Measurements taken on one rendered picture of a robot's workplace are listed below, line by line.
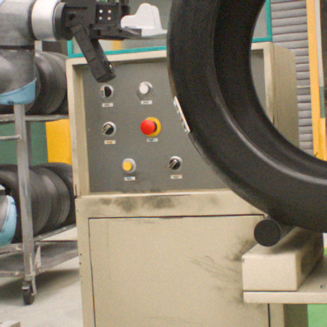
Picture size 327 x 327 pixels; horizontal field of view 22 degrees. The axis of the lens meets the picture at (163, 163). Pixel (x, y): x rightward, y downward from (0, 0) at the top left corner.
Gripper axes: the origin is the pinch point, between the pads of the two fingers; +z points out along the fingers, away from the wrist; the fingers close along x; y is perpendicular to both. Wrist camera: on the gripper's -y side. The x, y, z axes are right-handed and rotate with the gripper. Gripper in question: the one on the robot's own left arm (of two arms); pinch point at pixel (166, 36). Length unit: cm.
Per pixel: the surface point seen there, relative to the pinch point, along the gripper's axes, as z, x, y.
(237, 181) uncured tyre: 16.6, -10.9, -23.0
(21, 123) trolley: -189, 315, -35
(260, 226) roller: 20.4, -8.6, -30.2
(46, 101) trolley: -199, 369, -21
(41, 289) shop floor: -194, 364, -148
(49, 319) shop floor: -152, 286, -143
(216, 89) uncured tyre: 12.8, -13.0, -8.7
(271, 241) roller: 22.3, -8.6, -32.4
